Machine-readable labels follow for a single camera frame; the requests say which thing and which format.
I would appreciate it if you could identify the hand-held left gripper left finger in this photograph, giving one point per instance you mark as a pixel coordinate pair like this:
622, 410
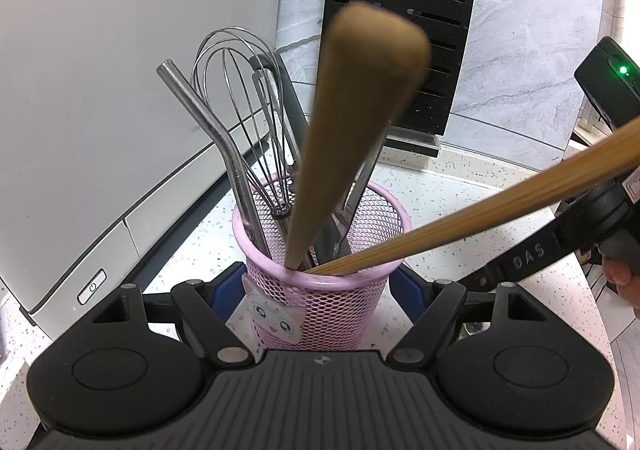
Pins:
230, 285

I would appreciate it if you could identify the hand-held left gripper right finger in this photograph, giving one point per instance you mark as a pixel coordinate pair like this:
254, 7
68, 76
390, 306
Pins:
407, 290

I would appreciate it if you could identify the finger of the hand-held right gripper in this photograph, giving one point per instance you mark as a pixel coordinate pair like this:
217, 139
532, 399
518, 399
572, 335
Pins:
520, 260

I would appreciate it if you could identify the bamboo chopstick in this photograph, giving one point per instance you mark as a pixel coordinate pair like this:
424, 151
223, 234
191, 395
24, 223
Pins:
500, 224
500, 210

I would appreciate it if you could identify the pink mesh utensil cup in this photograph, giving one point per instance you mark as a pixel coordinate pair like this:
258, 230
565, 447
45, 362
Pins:
330, 310

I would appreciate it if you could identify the bent steel drinking straw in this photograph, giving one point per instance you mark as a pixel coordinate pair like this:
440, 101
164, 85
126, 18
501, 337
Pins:
200, 105

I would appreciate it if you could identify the person's right hand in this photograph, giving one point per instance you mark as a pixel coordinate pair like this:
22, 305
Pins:
622, 280

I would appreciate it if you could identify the black knife block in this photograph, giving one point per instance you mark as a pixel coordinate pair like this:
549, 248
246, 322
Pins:
440, 55

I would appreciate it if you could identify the white kitchen appliance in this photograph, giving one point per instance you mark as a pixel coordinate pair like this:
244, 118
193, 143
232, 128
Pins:
100, 80

